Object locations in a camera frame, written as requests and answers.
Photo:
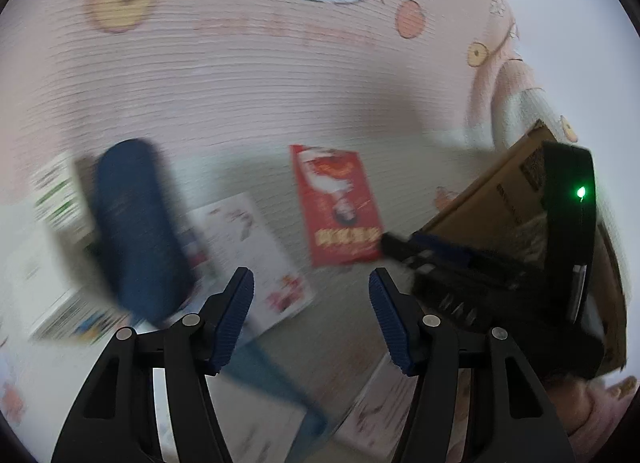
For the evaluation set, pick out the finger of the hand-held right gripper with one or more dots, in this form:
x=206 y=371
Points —
x=400 y=244

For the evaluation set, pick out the blue transparent pouch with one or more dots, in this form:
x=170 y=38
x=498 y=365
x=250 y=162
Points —
x=270 y=378

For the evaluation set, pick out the person's right forearm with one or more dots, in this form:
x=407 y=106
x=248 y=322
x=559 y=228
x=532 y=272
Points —
x=600 y=408

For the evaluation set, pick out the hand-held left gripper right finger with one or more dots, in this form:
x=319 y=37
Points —
x=390 y=328

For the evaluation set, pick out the white card with red flowers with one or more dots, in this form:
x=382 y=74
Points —
x=250 y=243

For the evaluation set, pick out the small white green box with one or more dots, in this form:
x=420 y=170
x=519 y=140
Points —
x=57 y=198

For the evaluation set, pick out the white carton with cartoon print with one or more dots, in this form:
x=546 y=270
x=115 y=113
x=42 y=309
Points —
x=65 y=313

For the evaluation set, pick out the red printed booklet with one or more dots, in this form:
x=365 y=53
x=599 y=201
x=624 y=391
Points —
x=335 y=203

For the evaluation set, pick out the pink cartoon printed blanket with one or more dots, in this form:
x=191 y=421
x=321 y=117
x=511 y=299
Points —
x=250 y=68

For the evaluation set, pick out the blue denim pencil case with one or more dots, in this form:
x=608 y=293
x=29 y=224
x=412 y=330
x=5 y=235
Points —
x=135 y=223

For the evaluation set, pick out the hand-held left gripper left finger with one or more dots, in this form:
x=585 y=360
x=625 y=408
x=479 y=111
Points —
x=235 y=323

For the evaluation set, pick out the brown cardboard box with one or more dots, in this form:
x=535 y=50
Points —
x=500 y=193

